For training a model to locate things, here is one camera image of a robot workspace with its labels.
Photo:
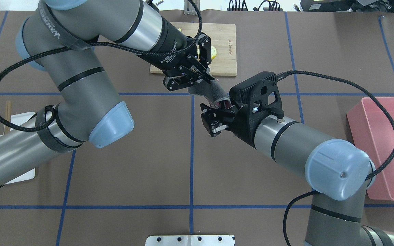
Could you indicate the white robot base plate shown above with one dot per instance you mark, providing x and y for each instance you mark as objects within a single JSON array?
[{"x": 190, "y": 240}]

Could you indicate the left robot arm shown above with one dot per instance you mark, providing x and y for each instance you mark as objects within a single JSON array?
[{"x": 59, "y": 38}]

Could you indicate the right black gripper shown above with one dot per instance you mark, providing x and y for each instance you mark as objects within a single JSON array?
[{"x": 243, "y": 127}]

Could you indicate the pink plastic bin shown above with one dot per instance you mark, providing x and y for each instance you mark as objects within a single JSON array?
[{"x": 372, "y": 133}]

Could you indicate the black power strip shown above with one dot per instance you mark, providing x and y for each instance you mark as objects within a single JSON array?
[{"x": 237, "y": 5}]

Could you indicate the aluminium frame post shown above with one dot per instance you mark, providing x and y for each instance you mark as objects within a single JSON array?
[{"x": 191, "y": 7}]

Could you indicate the bamboo cutting board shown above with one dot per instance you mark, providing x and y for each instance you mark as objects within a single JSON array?
[{"x": 223, "y": 39}]

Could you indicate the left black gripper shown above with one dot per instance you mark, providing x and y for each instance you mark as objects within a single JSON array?
[{"x": 170, "y": 48}]

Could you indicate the white rectangular tray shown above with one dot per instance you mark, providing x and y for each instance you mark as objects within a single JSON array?
[{"x": 21, "y": 169}]

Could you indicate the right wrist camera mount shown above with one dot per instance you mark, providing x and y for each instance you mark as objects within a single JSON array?
[{"x": 258, "y": 97}]

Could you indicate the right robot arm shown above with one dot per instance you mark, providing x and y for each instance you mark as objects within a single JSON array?
[{"x": 336, "y": 170}]

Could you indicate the yellow lemon slices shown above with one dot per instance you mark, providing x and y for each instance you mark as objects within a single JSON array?
[{"x": 213, "y": 52}]

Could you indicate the grey cloth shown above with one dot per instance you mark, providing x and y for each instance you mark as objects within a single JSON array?
[{"x": 213, "y": 92}]

